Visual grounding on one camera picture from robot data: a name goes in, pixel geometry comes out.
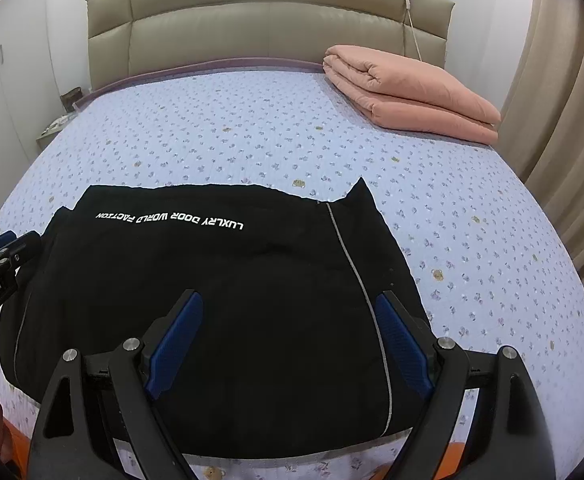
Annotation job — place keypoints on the beige curtain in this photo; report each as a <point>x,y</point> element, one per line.
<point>562,135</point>

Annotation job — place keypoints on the grey nightstand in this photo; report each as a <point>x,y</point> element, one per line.
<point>54,137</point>

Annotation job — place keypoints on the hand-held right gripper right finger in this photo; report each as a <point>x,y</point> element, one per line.
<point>404,345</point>

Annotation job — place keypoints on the purple under sheet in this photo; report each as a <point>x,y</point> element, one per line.
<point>196,69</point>

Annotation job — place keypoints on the beige padded headboard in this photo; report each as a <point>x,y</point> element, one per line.
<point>272,15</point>

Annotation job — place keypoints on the magazines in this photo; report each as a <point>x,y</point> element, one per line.
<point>55,126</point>

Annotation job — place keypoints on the black hooded jacket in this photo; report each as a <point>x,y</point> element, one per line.
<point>247,310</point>

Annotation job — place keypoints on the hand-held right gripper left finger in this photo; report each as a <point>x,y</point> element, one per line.
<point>174,345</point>

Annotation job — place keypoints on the bed with floral sheet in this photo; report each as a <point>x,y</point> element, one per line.
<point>221,135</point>

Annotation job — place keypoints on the white wardrobe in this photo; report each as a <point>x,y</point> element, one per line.
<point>16,110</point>

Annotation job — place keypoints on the small dark box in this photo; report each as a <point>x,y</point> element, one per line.
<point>71,99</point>

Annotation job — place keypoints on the folded pink quilt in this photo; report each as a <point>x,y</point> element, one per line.
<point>412,90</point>

